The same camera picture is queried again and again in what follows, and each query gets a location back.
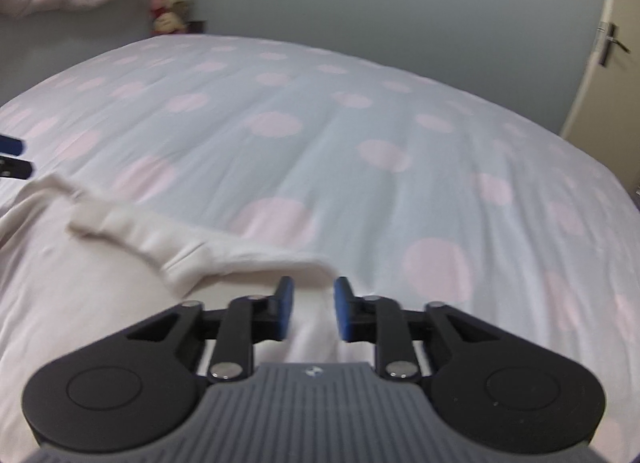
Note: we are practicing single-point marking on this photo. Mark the cream door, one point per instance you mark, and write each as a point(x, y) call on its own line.
point(617, 103)

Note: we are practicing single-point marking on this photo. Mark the dark wall socket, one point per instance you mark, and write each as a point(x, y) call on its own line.
point(199, 26)

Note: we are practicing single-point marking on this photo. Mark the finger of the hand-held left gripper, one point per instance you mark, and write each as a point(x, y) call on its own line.
point(17, 168)
point(11, 145)

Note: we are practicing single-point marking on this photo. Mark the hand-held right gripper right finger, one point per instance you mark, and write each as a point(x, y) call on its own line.
point(342, 308)

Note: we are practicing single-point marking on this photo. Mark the white long-sleeved top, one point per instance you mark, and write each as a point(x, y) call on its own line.
point(75, 293)

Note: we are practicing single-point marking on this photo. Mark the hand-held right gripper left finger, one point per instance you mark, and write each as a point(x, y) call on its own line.
point(286, 308)

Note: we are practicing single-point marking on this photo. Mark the pink-dotted light blue bed cover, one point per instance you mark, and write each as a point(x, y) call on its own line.
point(325, 118)

